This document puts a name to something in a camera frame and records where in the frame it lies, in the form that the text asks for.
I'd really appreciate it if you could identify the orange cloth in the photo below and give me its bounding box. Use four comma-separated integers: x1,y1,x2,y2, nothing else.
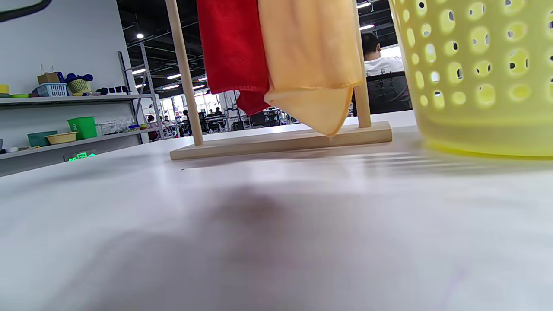
258,0,364,136

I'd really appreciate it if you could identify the small yellow woven basket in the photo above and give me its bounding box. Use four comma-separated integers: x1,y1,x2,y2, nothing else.
68,79,92,95

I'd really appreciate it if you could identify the white plastic crate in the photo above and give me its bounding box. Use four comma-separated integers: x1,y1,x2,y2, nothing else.
36,83,70,97

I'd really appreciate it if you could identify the red cloth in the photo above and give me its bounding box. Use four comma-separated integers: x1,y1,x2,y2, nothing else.
197,0,272,116

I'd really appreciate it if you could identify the brown paper bag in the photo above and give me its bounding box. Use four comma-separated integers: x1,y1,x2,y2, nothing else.
38,65,60,85

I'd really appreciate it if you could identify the yellow perforated plastic basket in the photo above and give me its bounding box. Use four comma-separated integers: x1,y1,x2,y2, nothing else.
388,0,553,158

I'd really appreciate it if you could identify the beige plastic basin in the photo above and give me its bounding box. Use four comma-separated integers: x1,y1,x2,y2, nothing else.
45,132,78,145

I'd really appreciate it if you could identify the teal plastic box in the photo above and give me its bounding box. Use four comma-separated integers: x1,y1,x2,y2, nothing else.
27,131,58,147

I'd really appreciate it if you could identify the black office chair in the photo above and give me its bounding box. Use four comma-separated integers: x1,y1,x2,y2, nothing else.
352,71,412,116

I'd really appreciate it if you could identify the green plastic bin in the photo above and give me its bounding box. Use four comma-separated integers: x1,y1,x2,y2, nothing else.
67,116,98,140

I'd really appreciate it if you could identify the black cable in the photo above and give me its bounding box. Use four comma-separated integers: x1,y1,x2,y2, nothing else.
0,0,53,23

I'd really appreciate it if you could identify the wooden towel rack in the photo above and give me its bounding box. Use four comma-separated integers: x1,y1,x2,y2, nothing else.
165,0,393,161

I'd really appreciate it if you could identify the grey wall shelf unit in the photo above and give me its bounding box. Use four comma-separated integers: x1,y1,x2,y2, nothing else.
0,51,161,161

